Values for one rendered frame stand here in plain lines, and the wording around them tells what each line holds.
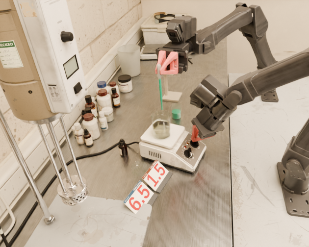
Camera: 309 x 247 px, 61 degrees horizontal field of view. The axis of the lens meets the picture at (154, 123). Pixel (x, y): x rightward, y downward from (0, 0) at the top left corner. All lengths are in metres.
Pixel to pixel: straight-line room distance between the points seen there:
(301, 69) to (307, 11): 1.68
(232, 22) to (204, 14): 1.26
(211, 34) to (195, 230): 0.61
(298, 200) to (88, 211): 0.59
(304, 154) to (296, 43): 1.69
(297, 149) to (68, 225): 0.64
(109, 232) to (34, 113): 0.40
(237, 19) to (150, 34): 1.01
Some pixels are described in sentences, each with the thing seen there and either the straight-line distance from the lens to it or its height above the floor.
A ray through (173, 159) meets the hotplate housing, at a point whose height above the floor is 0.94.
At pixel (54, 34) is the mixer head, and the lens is 0.42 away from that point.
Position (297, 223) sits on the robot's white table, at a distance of 0.82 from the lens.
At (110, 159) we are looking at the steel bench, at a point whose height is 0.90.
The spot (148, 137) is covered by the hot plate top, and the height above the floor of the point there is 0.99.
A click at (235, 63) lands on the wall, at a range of 2.38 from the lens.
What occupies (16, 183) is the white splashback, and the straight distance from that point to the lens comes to 0.92.
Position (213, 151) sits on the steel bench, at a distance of 0.96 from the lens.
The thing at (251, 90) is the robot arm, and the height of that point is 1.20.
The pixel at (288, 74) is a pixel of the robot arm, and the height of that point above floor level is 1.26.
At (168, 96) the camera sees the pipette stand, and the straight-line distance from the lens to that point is 1.27.
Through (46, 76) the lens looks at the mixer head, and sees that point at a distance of 0.44.
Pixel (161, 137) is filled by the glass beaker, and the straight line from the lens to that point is 0.86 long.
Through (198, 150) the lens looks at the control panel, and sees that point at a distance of 0.91.
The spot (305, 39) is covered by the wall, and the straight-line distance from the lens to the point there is 2.40.
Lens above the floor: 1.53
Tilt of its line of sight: 35 degrees down
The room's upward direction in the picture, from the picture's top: 5 degrees counter-clockwise
